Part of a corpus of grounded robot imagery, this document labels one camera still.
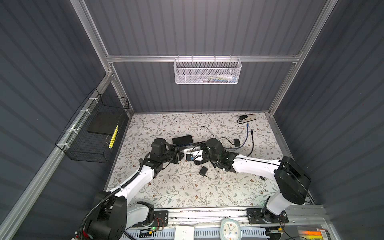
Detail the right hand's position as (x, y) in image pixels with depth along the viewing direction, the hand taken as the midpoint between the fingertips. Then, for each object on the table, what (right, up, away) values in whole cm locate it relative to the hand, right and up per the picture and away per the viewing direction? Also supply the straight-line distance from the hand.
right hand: (193, 147), depth 83 cm
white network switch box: (-2, -1, -4) cm, 4 cm away
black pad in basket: (-46, +14, -7) cm, 48 cm away
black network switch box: (-8, +2, +23) cm, 24 cm away
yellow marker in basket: (-38, +6, -12) cm, 41 cm away
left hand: (-2, +1, -2) cm, 3 cm away
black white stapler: (+38, +18, +30) cm, 52 cm away
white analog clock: (+17, -36, -14) cm, 42 cm away
